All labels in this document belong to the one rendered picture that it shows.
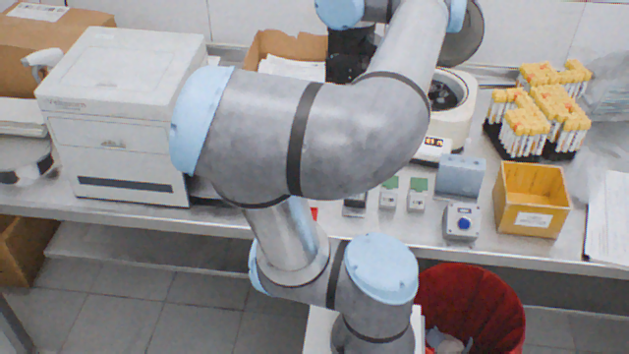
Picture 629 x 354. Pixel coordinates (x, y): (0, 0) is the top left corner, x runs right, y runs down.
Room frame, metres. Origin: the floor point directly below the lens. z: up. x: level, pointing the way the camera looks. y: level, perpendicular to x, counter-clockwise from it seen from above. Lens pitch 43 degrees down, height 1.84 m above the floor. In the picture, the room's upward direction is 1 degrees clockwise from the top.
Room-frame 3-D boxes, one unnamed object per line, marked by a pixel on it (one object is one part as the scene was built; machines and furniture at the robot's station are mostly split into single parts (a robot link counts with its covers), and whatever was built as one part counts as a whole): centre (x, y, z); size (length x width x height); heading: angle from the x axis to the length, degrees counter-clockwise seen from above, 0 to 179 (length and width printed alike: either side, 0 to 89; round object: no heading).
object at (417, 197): (0.92, -0.23, 0.91); 0.05 x 0.04 x 0.07; 173
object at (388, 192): (0.93, -0.17, 0.91); 0.05 x 0.04 x 0.07; 173
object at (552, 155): (1.17, -0.61, 0.89); 0.17 x 0.09 x 0.02; 10
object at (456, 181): (0.97, -0.33, 0.92); 0.10 x 0.07 x 0.10; 78
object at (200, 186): (0.94, 0.22, 0.92); 0.21 x 0.07 x 0.05; 83
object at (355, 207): (0.93, -0.09, 0.89); 0.09 x 0.05 x 0.04; 171
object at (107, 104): (1.05, 0.40, 1.03); 0.31 x 0.27 x 0.30; 83
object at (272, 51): (1.31, 0.07, 0.95); 0.29 x 0.25 x 0.15; 173
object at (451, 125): (1.21, -0.28, 0.94); 0.30 x 0.24 x 0.12; 164
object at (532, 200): (0.90, -0.47, 0.93); 0.13 x 0.13 x 0.10; 82
